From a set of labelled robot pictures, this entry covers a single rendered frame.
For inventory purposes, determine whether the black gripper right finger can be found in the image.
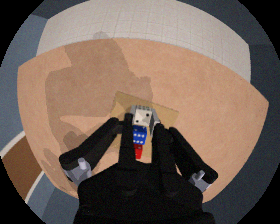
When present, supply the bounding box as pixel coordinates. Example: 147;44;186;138
149;108;218;198

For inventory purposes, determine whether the white die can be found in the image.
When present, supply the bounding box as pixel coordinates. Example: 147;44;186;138
133;105;152;126

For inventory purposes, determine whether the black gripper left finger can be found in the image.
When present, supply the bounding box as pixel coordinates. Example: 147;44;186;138
59;105;139;196

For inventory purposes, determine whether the red die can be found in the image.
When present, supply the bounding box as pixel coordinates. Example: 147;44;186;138
134;144;143;159

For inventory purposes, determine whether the blue die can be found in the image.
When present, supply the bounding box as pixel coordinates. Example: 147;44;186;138
133;125;147;145

